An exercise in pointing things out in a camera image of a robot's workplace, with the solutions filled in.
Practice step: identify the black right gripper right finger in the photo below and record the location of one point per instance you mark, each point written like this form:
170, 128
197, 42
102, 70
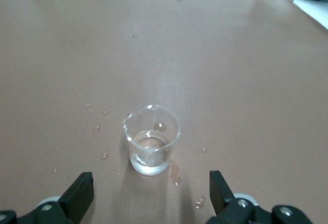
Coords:
225, 201

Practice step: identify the clear glass beaker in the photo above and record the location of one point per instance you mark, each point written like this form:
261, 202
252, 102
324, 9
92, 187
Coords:
151, 154

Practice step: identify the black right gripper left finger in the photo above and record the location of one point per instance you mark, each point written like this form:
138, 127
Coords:
74, 198

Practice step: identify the brown table mat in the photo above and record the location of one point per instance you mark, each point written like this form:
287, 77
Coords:
230, 80

